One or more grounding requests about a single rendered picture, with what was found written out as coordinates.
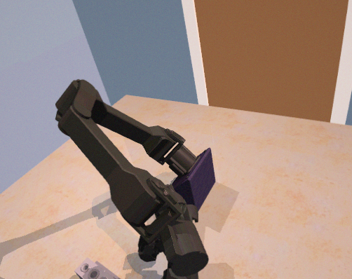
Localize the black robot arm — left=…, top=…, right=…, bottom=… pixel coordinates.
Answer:
left=55, top=79, right=208, bottom=276

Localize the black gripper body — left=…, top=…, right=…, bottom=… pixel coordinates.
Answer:
left=163, top=205, right=199, bottom=279

